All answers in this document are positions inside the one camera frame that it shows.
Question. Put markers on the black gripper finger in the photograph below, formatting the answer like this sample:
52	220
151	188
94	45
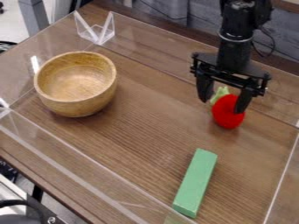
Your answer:
205	86
243	101

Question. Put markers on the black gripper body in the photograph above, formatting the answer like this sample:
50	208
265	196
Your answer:
250	77

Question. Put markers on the red plush strawberry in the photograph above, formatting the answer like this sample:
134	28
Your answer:
223	102

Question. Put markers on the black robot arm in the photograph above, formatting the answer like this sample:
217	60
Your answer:
230	66

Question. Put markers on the wooden bowl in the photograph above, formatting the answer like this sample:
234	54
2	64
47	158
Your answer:
76	83

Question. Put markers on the green rectangular block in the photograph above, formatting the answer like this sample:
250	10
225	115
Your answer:
189	197

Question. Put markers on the clear acrylic corner bracket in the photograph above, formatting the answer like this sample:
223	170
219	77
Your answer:
99	34

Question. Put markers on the clear acrylic front wall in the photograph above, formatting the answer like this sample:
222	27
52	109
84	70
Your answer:
94	192

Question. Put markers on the grey post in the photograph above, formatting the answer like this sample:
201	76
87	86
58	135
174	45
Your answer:
34	15

